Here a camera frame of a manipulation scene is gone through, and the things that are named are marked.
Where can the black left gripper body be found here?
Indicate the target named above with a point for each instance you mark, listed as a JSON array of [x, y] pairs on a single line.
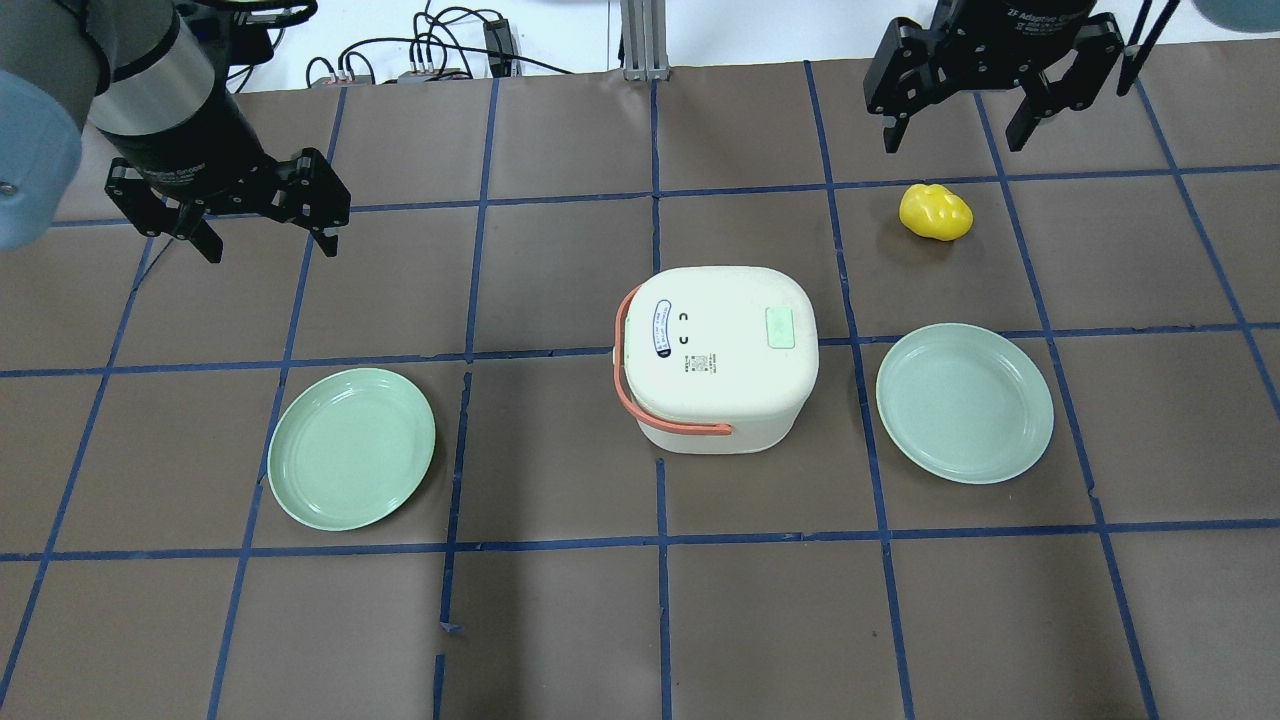
[[200, 143]]

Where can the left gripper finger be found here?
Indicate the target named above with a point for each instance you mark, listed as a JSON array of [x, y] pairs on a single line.
[[326, 240], [207, 242]]

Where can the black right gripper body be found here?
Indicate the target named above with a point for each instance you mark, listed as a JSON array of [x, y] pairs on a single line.
[[1010, 25]]

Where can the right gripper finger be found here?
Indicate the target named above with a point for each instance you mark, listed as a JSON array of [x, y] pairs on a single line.
[[894, 130], [1024, 120]]

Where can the white rice cooker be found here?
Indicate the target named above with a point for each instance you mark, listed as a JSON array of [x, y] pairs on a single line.
[[715, 360]]

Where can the green plate near left arm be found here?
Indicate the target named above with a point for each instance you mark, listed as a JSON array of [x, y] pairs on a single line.
[[351, 449]]

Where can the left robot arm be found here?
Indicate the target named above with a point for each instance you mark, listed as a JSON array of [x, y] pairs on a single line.
[[137, 73]]

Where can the green plate near right arm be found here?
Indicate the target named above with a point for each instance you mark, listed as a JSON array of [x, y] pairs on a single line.
[[965, 404]]

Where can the yellow toy pepper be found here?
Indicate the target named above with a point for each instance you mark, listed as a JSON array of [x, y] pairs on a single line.
[[935, 212]]

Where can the aluminium frame post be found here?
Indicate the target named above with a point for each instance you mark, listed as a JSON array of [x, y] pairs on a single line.
[[644, 54]]

